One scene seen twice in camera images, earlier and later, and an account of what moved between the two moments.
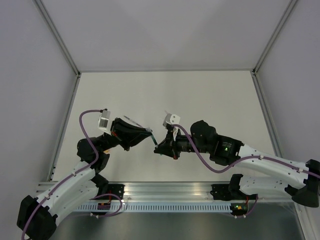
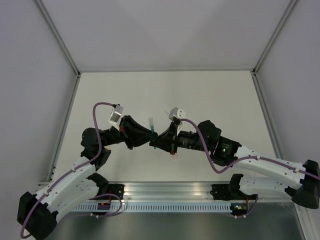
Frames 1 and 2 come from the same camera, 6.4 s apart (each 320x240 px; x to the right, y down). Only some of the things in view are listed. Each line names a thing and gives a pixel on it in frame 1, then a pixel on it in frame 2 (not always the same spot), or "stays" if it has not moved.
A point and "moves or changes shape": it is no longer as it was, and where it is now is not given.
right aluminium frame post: (274, 37) stays
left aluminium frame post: (57, 32) stays
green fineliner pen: (153, 138) moves or changes shape
